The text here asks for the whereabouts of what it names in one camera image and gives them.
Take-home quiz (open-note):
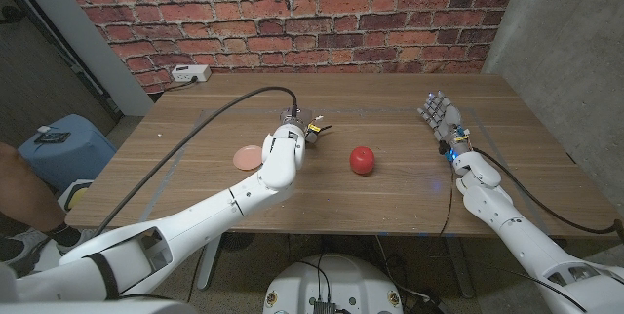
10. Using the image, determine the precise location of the blue plastic bin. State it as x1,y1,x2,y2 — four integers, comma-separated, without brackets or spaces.
18,113,118,192

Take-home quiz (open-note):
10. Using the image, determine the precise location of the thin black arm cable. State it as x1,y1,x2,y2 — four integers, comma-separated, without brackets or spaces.
116,248,205,304
440,160,455,237

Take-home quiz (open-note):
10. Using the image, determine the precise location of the dark round floor object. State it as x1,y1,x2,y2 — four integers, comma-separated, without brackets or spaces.
218,232,255,253

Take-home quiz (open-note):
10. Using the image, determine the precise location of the black phone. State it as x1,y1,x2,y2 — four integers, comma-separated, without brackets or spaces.
32,131,72,145

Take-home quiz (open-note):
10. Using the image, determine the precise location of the red brick printed backdrop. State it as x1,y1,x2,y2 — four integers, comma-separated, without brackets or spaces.
51,0,524,95

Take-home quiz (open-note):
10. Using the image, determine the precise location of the grey black sneaker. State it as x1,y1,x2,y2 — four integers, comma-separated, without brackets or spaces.
0,228,97,279

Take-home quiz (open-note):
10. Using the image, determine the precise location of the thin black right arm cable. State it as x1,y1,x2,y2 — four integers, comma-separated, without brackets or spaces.
440,160,455,237

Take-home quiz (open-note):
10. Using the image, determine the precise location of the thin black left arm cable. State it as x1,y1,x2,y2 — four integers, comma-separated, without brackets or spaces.
116,248,205,304

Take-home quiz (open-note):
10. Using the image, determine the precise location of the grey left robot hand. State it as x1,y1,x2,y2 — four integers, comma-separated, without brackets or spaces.
280,107,324,145

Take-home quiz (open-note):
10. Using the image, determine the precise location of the white power strip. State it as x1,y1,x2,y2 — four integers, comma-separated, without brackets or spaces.
171,63,213,84

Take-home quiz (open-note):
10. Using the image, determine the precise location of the person's bare leg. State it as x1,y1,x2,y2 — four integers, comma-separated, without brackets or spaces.
0,141,82,247

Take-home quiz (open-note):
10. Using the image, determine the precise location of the pink round disc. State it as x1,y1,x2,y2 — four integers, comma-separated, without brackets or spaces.
232,144,264,172

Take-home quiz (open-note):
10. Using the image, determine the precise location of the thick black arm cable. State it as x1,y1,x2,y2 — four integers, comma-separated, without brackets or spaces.
471,146,624,236
93,85,299,238

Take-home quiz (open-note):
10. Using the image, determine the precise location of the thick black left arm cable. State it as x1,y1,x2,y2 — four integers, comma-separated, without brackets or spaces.
93,85,299,238

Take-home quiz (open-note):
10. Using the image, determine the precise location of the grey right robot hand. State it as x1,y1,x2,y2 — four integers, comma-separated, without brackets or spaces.
417,90,474,157

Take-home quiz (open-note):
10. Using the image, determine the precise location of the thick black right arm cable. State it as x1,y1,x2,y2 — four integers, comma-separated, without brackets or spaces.
471,146,624,236

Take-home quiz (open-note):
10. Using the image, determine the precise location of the black power strip cord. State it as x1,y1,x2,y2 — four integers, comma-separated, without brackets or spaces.
154,75,200,103

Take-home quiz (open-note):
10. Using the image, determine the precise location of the white robot torso base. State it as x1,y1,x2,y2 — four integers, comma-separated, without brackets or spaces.
262,254,405,314

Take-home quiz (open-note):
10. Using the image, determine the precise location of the grey table leg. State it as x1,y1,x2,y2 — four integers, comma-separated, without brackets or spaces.
196,235,223,291
443,236,475,299

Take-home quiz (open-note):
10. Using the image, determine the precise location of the red ball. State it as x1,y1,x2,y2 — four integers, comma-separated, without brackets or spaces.
349,145,376,177

